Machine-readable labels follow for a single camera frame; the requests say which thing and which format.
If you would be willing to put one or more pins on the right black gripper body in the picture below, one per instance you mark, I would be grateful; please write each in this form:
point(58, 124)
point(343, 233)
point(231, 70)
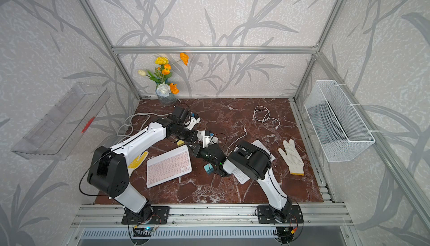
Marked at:
point(204, 155)

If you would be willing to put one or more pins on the aluminium front rail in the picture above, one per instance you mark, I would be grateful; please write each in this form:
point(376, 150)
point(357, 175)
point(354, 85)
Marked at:
point(216, 215)

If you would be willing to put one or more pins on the white wireless keyboard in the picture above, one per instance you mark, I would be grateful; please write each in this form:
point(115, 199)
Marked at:
point(253, 159)

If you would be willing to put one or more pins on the yellow work glove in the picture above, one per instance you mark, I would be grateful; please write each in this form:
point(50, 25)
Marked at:
point(138, 161)

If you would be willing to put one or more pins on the white work glove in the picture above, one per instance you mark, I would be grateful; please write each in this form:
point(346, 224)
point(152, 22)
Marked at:
point(292, 157)

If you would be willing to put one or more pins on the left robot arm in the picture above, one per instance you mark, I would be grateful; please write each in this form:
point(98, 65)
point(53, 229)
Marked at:
point(109, 167)

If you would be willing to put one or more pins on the clear plastic wall shelf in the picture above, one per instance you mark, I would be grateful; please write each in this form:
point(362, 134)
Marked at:
point(59, 131)

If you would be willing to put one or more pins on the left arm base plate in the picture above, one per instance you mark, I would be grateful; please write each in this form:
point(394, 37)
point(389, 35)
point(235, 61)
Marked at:
point(157, 215)

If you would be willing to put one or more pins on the teal USB charger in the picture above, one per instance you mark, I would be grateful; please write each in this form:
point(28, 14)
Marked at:
point(209, 168)

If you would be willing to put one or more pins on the white wire mesh basket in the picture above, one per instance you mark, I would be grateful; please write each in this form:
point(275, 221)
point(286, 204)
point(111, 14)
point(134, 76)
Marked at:
point(341, 131)

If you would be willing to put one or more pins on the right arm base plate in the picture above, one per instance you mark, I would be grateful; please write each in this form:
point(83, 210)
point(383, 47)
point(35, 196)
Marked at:
point(290, 215)

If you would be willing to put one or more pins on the red pen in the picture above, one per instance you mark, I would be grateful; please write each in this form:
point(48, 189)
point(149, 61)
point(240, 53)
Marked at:
point(88, 124)

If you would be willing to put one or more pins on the pink wireless keyboard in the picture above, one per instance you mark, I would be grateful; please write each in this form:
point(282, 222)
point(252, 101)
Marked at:
point(168, 166)

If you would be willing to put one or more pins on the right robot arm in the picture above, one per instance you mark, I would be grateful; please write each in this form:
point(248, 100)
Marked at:
point(276, 197)

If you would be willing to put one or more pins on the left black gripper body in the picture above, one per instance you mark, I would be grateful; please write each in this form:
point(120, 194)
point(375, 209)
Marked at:
point(185, 134)

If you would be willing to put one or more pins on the glass vase with flowers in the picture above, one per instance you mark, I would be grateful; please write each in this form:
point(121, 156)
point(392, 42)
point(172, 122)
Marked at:
point(166, 91)

